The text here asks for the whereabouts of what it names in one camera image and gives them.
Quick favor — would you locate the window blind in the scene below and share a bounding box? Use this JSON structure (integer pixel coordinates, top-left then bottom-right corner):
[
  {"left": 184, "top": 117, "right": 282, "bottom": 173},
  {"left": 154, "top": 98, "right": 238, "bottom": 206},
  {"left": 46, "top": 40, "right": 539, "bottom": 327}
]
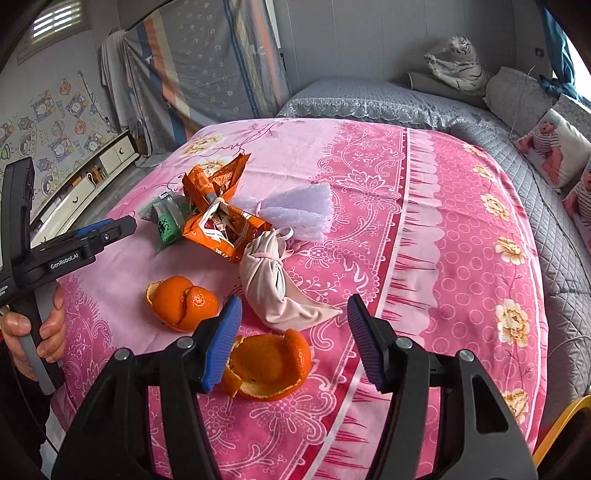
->
[{"left": 17, "top": 0, "right": 93, "bottom": 63}]

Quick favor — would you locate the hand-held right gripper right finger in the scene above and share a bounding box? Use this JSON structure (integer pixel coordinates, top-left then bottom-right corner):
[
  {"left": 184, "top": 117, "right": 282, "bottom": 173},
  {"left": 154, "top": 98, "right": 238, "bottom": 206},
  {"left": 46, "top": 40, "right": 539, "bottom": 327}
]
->
[{"left": 346, "top": 294, "right": 539, "bottom": 480}]

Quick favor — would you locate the grey quilted cushion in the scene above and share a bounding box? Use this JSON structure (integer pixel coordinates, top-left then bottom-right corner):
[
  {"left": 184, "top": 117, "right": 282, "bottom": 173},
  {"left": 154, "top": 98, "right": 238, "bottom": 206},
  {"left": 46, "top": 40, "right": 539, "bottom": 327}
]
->
[{"left": 484, "top": 67, "right": 559, "bottom": 134}]

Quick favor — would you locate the white TV cabinet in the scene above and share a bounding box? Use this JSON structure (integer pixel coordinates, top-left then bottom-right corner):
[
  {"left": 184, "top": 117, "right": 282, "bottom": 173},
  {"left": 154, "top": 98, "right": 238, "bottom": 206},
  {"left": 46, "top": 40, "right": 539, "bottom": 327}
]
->
[{"left": 30, "top": 128, "right": 141, "bottom": 245}]

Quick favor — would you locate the orange peel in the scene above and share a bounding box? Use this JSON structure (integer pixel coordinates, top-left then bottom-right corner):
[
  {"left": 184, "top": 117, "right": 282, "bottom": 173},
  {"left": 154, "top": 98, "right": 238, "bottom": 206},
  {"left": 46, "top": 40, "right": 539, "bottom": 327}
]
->
[
  {"left": 222, "top": 329, "right": 314, "bottom": 401},
  {"left": 145, "top": 275, "right": 221, "bottom": 332}
]

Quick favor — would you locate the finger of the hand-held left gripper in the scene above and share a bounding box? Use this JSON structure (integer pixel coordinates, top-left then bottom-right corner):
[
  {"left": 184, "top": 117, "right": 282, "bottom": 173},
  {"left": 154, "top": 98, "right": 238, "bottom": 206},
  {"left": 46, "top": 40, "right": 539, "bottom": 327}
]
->
[
  {"left": 90, "top": 216, "right": 138, "bottom": 252},
  {"left": 76, "top": 220, "right": 116, "bottom": 238}
]

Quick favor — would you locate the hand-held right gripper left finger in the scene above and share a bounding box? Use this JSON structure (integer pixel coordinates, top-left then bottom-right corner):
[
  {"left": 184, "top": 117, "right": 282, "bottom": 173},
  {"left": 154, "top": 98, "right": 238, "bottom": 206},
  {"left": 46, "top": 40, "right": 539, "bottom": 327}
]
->
[{"left": 51, "top": 295, "right": 243, "bottom": 480}]

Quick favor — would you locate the baby print pillow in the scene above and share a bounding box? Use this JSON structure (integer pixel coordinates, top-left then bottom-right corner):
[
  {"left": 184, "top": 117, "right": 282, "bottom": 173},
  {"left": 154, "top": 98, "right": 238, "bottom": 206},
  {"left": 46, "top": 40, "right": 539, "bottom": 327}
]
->
[
  {"left": 563, "top": 159, "right": 591, "bottom": 252},
  {"left": 515, "top": 108, "right": 591, "bottom": 190}
]

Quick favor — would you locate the white cable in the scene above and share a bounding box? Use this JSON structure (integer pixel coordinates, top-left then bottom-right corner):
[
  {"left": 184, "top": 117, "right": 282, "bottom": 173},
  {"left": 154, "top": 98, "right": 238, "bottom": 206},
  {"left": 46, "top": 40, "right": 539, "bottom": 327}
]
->
[{"left": 508, "top": 65, "right": 591, "bottom": 356}]

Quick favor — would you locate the pink floral bedsheet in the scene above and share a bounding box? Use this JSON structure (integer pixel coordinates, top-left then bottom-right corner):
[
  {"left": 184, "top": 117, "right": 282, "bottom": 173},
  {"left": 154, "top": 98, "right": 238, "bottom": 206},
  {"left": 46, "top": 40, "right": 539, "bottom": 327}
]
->
[{"left": 48, "top": 117, "right": 548, "bottom": 480}]

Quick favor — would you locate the yellow trash bin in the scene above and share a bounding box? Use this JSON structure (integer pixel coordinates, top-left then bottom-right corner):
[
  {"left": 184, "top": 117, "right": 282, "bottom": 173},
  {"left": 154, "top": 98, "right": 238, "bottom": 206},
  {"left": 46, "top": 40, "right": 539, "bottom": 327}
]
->
[{"left": 531, "top": 394, "right": 591, "bottom": 469}]

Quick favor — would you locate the orange snack wrapper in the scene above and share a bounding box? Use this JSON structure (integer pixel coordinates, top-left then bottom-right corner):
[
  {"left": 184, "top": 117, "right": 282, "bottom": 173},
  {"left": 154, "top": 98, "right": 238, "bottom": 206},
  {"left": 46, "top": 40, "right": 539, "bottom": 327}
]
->
[
  {"left": 181, "top": 200, "right": 274, "bottom": 264},
  {"left": 181, "top": 152, "right": 252, "bottom": 206}
]

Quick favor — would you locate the white bubble wrap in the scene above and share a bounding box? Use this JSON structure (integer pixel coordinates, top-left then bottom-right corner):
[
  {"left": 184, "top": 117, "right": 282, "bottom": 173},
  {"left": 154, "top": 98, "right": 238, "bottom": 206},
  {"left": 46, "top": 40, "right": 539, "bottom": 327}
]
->
[{"left": 235, "top": 181, "right": 334, "bottom": 241}]

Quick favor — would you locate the dark grey pillow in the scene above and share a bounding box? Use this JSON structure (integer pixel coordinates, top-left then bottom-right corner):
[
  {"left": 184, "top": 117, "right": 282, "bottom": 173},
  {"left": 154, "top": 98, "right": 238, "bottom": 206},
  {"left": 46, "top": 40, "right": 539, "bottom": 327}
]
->
[{"left": 406, "top": 71, "right": 485, "bottom": 109}]

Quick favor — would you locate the cartoon wall poster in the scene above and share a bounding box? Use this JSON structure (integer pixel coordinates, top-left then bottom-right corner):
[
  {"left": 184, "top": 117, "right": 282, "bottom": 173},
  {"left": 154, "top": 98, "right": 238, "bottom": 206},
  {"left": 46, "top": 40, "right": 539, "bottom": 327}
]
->
[{"left": 0, "top": 69, "right": 121, "bottom": 222}]

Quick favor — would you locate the person's left forearm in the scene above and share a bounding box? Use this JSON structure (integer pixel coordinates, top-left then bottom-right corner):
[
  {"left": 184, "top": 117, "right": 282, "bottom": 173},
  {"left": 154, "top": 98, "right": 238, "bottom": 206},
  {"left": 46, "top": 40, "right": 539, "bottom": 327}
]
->
[{"left": 0, "top": 344, "right": 63, "bottom": 480}]

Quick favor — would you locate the blue curtain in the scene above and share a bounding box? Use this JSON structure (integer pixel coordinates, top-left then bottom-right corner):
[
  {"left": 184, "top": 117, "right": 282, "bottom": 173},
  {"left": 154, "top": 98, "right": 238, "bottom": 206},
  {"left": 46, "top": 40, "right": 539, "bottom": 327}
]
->
[{"left": 536, "top": 0, "right": 591, "bottom": 100}]

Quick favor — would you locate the person's left hand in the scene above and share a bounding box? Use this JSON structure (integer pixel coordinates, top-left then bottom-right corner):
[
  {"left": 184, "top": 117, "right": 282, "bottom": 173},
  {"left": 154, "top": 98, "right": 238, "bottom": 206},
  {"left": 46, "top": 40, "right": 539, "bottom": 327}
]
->
[{"left": 0, "top": 281, "right": 66, "bottom": 381}]

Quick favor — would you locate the white hanging garment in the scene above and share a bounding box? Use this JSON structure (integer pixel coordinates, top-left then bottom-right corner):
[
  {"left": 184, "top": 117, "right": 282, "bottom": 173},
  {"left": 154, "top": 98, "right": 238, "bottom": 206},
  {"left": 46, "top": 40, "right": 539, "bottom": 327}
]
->
[{"left": 99, "top": 28, "right": 134, "bottom": 132}]

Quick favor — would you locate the green snack packet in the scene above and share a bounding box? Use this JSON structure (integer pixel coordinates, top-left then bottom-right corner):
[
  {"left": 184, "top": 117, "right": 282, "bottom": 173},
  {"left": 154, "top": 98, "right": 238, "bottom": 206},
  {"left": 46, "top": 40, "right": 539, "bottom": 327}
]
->
[{"left": 139, "top": 191, "right": 192, "bottom": 254}]

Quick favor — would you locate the white tiger plush toy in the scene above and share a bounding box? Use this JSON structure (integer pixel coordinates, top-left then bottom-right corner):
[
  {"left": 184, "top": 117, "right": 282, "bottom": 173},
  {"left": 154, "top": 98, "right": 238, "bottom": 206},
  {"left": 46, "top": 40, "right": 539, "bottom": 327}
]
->
[{"left": 424, "top": 36, "right": 490, "bottom": 97}]

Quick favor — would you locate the beige cloth pouch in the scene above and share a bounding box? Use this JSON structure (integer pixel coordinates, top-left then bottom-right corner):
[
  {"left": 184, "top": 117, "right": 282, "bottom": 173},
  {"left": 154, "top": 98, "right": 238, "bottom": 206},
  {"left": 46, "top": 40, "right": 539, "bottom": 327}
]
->
[{"left": 239, "top": 226, "right": 343, "bottom": 334}]

